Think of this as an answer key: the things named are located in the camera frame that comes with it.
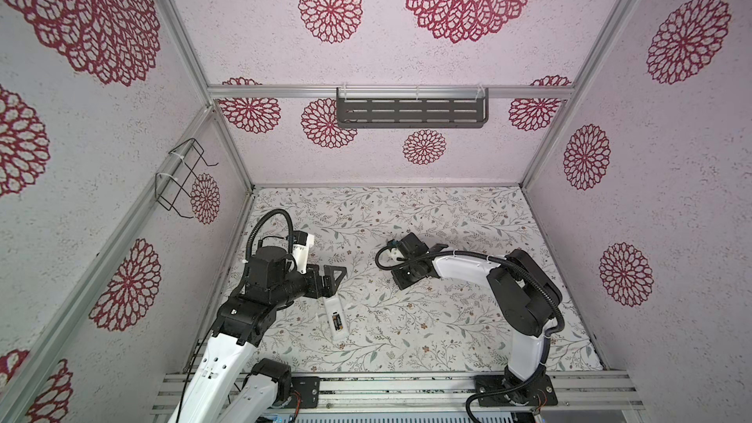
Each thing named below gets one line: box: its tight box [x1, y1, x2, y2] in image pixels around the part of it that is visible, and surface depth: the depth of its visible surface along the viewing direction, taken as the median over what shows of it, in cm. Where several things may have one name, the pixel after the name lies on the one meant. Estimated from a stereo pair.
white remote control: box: [322, 293, 351, 342], surface depth 87 cm
